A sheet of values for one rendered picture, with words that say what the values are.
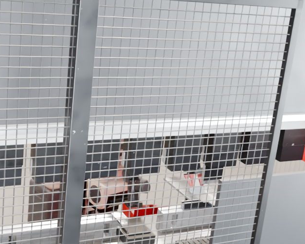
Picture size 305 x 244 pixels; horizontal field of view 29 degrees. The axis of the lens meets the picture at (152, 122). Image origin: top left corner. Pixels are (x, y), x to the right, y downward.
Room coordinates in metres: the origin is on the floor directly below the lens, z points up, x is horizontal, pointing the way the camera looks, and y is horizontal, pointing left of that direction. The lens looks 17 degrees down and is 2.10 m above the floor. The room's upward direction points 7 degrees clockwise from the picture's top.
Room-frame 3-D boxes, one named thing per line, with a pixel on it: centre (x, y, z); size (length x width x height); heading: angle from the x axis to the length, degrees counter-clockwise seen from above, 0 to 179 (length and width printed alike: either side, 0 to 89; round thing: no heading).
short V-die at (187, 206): (2.52, -0.27, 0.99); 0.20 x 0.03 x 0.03; 119
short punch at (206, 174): (2.54, -0.30, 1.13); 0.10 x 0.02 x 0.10; 119
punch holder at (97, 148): (2.26, 0.20, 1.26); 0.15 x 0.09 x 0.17; 119
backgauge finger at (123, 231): (2.16, 0.05, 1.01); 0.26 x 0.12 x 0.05; 29
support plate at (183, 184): (2.67, -0.23, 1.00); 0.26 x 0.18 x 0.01; 29
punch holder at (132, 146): (2.36, 0.03, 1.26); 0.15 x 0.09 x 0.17; 119
